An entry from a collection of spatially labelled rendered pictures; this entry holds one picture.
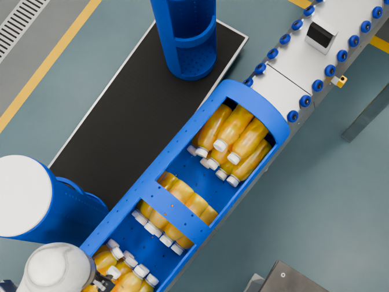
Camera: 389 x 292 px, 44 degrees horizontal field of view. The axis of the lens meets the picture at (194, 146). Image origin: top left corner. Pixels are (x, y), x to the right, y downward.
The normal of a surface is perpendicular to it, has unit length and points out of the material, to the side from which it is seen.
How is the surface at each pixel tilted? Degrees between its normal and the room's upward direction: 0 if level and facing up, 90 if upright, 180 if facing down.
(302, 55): 0
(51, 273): 10
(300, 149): 0
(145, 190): 34
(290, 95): 0
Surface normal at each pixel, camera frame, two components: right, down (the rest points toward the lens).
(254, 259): -0.05, -0.25
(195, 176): 0.12, -0.11
